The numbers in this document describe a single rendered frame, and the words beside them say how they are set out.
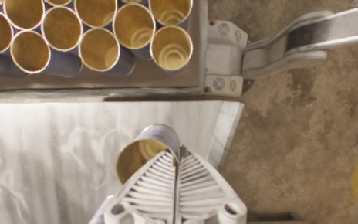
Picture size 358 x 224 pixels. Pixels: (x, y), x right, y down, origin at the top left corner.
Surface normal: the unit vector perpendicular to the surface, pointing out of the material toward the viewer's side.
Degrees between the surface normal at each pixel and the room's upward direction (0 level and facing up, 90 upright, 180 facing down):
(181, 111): 0
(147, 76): 2
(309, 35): 51
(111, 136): 0
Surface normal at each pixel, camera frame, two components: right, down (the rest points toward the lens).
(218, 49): -0.01, 0.11
